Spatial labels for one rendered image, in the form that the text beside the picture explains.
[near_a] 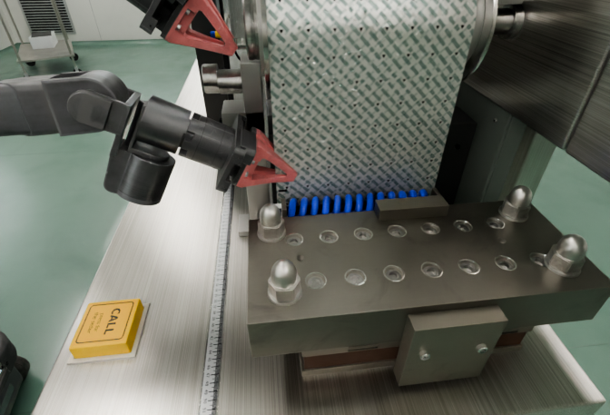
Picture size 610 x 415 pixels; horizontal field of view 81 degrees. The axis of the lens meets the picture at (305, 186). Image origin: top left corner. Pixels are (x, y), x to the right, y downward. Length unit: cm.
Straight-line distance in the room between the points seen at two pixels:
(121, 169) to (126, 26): 593
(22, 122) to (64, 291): 162
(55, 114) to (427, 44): 41
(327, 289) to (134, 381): 27
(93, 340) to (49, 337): 134
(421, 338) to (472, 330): 5
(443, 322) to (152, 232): 51
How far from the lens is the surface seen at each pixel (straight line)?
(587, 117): 48
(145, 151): 47
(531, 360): 58
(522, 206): 55
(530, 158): 82
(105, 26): 648
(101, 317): 58
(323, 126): 47
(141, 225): 74
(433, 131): 52
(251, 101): 52
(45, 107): 46
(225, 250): 64
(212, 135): 45
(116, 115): 43
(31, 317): 202
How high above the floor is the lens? 134
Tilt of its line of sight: 35 degrees down
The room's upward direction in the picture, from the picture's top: straight up
